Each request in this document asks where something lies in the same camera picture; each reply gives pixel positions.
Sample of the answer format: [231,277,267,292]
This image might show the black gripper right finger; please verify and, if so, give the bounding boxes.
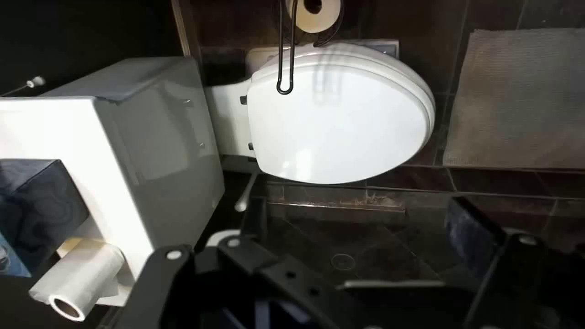
[446,195,585,329]

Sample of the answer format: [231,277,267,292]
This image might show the black wire tissue rack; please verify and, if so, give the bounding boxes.
[274,0,300,96]

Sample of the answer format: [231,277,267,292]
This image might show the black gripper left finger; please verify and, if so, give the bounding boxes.
[115,175,380,329]

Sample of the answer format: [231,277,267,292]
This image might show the chrome flush handle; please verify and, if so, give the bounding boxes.
[2,73,48,96]

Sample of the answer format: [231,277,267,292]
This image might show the grey floor mat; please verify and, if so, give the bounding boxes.
[443,25,585,171]

